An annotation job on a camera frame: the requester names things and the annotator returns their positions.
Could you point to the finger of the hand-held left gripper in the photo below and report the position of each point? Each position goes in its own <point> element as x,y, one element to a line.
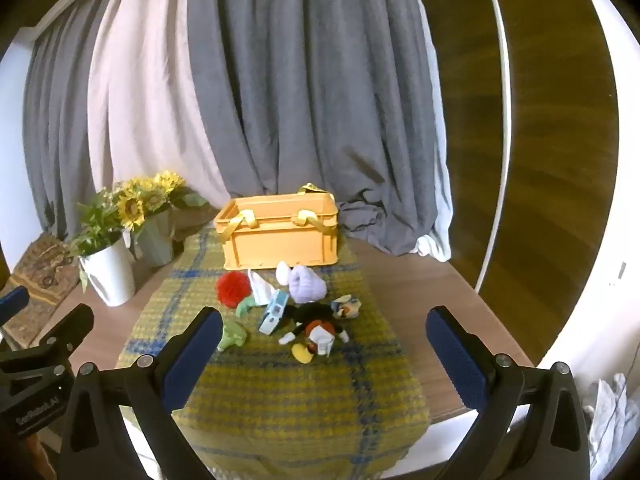
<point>72,325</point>
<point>12,302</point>

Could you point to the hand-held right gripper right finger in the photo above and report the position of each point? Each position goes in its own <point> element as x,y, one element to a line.
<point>460,360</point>

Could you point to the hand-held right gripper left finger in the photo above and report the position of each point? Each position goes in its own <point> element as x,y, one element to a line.
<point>192,355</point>

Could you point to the green plush toy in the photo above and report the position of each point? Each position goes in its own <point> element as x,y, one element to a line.
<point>234,335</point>

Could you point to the red plush rose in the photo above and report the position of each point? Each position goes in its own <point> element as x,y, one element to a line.
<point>232,289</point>

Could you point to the white cloth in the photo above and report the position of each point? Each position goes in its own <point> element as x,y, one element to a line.
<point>261,287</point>
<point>615,420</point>

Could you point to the pale pink egg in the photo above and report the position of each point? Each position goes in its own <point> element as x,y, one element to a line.
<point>283,273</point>

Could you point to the black mouse plush toy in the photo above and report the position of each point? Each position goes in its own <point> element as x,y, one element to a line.
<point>315,327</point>

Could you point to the small multicoloured plush toy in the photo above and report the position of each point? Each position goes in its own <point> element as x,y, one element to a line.
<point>346,307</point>

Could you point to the purple knit hat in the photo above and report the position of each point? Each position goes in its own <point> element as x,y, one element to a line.
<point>307,285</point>

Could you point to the patterned brown rug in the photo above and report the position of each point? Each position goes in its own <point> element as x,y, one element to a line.
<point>40,270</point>

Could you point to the white vase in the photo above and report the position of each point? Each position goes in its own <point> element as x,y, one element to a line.
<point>110,275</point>

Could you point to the green leafy plant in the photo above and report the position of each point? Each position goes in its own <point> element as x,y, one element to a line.
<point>95,230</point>

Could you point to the grey green vase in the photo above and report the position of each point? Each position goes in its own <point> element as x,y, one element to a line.
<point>156,242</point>

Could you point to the yellow green plaid mat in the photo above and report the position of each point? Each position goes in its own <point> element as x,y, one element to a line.
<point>300,410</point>

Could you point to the sunflower bouquet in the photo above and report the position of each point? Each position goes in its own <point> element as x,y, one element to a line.
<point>137,205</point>

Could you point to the crumpled white cloth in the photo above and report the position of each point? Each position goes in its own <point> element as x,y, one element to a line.
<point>615,420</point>

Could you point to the grey curtain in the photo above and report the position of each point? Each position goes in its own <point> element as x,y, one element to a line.
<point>310,85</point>
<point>55,135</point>

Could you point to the white curtain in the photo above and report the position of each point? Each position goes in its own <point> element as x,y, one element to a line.
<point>441,170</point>

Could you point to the pale pink curtain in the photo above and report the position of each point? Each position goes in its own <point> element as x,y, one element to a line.
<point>145,100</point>

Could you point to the white door trim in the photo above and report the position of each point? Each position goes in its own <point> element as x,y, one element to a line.
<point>506,110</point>

